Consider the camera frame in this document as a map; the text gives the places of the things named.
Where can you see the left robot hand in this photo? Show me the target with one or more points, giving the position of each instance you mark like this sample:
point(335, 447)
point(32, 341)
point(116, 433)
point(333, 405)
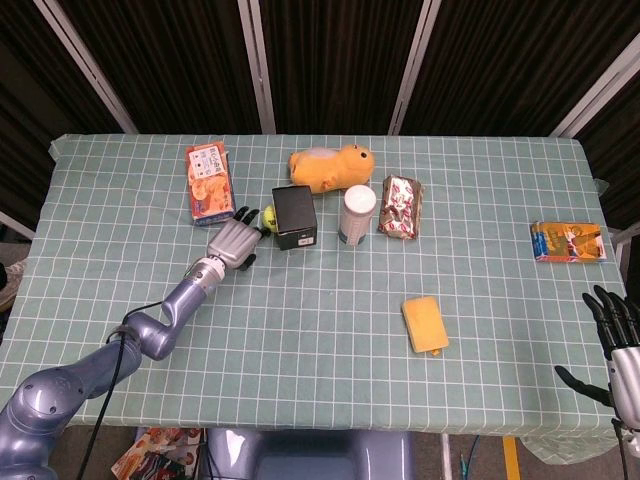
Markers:
point(235, 242)

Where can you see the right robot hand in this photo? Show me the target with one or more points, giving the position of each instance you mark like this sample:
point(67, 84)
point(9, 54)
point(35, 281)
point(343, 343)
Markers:
point(622, 370)

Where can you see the yellow tennis ball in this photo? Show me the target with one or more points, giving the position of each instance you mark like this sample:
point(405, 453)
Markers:
point(270, 217)

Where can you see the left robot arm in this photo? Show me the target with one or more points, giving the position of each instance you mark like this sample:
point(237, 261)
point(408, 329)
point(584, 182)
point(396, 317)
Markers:
point(150, 335)

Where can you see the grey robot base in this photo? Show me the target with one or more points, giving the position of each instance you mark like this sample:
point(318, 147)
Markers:
point(310, 455)

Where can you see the orange blue snack box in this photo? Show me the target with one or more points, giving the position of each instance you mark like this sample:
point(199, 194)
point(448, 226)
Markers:
point(210, 185)

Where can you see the black cardboard box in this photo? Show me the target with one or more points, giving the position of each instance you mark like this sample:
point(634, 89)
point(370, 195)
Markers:
point(295, 215)

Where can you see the green grid-patterned table mat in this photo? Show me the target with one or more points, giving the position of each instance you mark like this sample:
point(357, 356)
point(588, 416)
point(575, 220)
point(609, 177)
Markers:
point(320, 360)

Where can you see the orange plush toy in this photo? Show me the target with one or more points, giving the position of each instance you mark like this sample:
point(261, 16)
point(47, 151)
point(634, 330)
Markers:
point(330, 167)

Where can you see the white Starbucks tumbler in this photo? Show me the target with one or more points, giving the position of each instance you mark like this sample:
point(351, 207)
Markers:
point(357, 215)

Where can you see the orange blue snack packet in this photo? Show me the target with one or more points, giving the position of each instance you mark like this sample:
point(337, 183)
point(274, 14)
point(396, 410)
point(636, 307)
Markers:
point(565, 242)

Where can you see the silver red foil snack packet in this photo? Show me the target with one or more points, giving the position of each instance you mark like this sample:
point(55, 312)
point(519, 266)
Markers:
point(400, 207)

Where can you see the dark pleated screen panel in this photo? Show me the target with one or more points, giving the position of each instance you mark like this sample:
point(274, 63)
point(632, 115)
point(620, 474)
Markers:
point(510, 60)
point(30, 100)
point(175, 60)
point(340, 60)
point(620, 150)

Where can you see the yellow sponge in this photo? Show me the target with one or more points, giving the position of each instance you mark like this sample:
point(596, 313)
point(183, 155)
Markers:
point(424, 325)

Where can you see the colourful printed snack bag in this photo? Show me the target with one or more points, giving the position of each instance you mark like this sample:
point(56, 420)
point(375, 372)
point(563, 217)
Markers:
point(160, 450)

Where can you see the white screen frame foot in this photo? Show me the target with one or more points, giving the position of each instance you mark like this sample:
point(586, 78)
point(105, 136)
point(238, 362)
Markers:
point(17, 224)
point(625, 240)

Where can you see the white screen frame post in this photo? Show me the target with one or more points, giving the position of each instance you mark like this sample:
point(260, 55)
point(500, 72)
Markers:
point(86, 65)
point(600, 92)
point(258, 65)
point(414, 65)

